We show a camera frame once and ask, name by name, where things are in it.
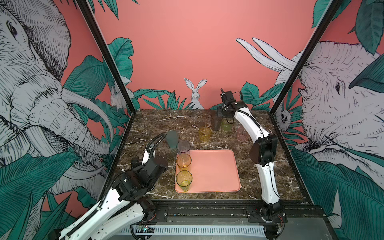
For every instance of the dark smoky glass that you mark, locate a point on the dark smoky glass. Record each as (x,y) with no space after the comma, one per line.
(216,123)

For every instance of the tall yellow glass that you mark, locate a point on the tall yellow glass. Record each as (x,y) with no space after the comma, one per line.
(184,162)

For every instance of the black front rail base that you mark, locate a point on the black front rail base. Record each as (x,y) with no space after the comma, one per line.
(299,221)

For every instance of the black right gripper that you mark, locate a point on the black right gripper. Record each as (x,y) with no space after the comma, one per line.
(219,112)

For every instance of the green glass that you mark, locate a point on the green glass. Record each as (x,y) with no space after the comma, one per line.
(227,124)
(184,180)

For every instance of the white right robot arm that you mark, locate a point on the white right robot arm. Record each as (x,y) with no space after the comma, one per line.
(262,153)

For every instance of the frosted teal glass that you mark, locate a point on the frosted teal glass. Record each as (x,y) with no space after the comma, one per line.
(172,139)

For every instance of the clear blue tall glass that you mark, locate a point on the clear blue tall glass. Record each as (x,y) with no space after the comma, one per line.
(183,147)

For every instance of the short yellow glass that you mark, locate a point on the short yellow glass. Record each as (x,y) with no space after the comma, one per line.
(205,134)

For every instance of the pink tray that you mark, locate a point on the pink tray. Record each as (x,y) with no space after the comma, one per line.
(213,171)

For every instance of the black right corner post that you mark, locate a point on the black right corner post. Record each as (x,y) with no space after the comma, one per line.
(325,20)

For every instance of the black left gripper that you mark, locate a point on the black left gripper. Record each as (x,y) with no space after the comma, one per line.
(137,166)

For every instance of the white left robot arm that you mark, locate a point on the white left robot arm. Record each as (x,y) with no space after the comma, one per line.
(124,204)

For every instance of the black corner post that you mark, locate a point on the black corner post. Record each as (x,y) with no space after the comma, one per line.
(103,47)
(325,20)

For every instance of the black left corner post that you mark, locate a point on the black left corner post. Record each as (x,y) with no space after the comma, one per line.
(103,47)

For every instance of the white perforated strip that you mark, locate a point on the white perforated strip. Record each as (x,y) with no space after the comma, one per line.
(195,230)

